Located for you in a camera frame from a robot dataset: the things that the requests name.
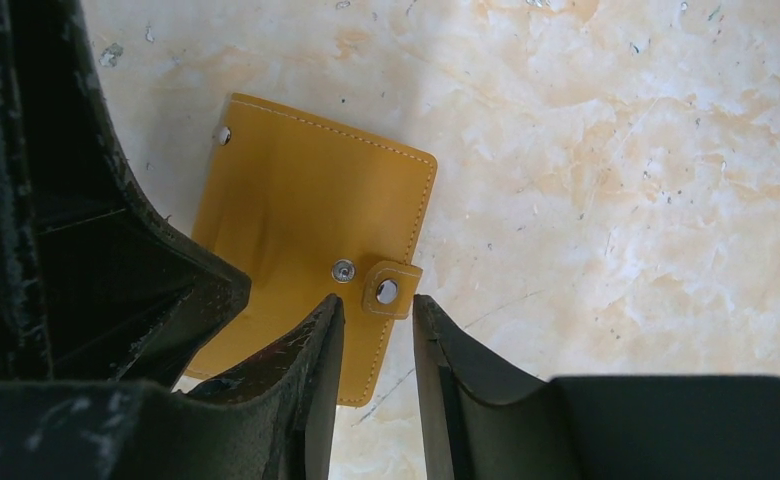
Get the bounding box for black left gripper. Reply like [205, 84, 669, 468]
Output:
[0, 1, 250, 387]

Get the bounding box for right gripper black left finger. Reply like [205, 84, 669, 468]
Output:
[0, 295, 344, 479]

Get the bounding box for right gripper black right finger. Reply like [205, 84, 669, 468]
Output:
[413, 295, 780, 479]

